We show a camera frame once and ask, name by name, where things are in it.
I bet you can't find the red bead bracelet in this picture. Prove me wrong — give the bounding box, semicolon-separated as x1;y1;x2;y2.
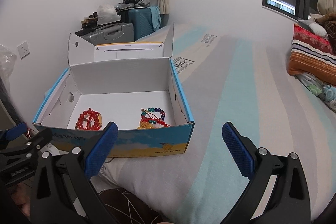
75;108;103;131

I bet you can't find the floral patterned pillow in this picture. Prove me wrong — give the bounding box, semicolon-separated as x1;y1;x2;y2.
295;72;336;112

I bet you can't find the striped bed sheet mattress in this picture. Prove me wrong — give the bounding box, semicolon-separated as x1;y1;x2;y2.
101;24;335;223

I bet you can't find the yellow bead bracelet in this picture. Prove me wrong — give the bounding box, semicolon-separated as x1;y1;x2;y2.
136;120;156;131

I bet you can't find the blue yellow cardboard box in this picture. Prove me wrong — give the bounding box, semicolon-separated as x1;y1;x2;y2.
33;25;195;157

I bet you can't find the white pillow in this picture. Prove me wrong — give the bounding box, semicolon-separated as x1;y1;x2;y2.
308;22;328;39

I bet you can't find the brown fuzzy blanket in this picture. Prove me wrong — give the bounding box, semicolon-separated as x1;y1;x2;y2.
315;12;336;52

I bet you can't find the red gold string bracelet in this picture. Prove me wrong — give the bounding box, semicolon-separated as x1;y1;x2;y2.
141;108;172;128

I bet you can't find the teal suitcase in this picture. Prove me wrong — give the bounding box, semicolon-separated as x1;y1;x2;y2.
119;6;161;40

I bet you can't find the dark clothes pile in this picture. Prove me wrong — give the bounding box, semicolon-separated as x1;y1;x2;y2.
114;0;150;11

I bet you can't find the white plastic bag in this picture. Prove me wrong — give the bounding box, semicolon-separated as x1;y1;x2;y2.
97;4;121;25

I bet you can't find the multicolour bead bracelet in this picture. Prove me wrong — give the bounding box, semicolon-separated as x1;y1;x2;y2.
140;107;166;125

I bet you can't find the red cord bracelet gold charm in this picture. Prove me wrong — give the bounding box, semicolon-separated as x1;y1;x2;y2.
83;108;102;131

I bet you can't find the striped orange red pillow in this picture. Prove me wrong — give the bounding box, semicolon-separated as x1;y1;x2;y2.
287;23;335;86

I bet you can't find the grey suitcase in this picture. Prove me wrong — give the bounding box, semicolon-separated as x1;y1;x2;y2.
75;23;135;46

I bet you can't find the white wall socket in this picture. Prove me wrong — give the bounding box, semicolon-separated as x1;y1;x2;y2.
17;41;30;59

